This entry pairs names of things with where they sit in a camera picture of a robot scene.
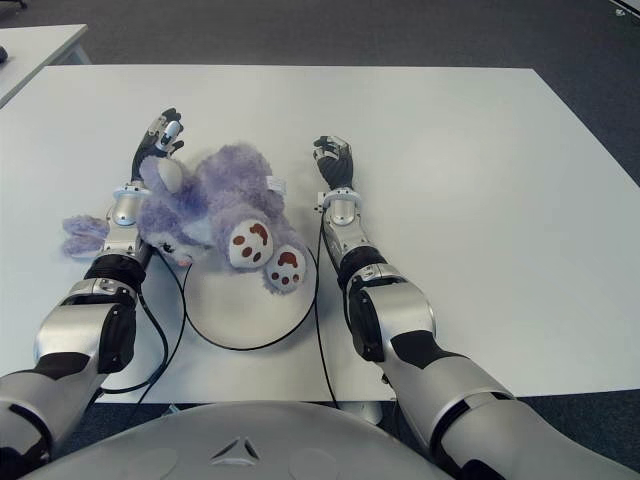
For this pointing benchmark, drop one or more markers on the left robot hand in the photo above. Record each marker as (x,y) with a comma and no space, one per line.
(150,145)

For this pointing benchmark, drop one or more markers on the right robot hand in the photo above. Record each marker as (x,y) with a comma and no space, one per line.
(340,167)

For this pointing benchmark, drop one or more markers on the purple plush bunny doll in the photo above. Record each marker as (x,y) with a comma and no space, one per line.
(225,200)

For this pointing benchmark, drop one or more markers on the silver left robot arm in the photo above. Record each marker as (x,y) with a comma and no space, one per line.
(85,320)

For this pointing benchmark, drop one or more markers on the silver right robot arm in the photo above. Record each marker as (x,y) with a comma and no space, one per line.
(400,310)

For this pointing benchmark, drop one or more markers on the white plate with dark rim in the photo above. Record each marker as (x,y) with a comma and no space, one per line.
(240,315)

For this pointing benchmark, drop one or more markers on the white side table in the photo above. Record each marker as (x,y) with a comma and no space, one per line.
(35,50)

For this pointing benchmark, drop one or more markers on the small black object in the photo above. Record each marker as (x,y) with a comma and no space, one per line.
(2,54)

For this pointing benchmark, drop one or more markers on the white table leg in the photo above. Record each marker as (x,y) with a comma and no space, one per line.
(367,411)

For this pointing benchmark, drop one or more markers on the grey robot torso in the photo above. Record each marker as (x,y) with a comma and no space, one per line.
(240,440)

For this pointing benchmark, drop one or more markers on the small white floor object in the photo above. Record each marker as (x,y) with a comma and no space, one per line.
(619,12)

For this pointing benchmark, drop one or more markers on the white furniture edge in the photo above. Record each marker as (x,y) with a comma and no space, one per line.
(631,2)

